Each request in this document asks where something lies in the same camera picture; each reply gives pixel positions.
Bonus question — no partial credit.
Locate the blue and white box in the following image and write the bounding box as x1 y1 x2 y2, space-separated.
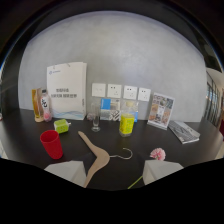
99 97 122 122

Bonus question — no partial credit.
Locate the orange juice bottle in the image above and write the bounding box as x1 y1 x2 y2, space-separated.
31 88 45 123

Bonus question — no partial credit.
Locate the acrylic stand photo menu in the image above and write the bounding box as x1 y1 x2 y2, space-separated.
147 92 176 131

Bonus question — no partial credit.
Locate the wooden clothes hanger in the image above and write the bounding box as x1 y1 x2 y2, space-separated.
77 130 134 189

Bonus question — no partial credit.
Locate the white paper shopping bag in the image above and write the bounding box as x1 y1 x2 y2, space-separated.
46 61 88 121

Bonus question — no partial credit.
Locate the white wall switch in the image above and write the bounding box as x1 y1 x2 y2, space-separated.
91 82 107 99

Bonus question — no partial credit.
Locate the yellow labelled drink bottle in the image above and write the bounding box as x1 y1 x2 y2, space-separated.
119 101 136 138

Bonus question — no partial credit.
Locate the white wall socket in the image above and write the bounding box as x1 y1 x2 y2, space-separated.
106 83 123 99
123 85 138 101
137 87 152 103

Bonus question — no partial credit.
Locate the green cube power adapter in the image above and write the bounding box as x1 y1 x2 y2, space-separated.
53 118 72 135

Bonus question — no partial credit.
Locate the pink labelled drink bottle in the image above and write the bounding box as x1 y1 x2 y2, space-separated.
40 88 54 123

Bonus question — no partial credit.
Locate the red plastic cup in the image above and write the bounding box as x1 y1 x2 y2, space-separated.
39 129 64 160

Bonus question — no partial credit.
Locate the clear stemmed glass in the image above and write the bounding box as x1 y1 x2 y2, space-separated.
90 102 102 133

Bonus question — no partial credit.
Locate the pink artificial carnation flower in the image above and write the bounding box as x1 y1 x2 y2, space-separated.
127 147 167 190

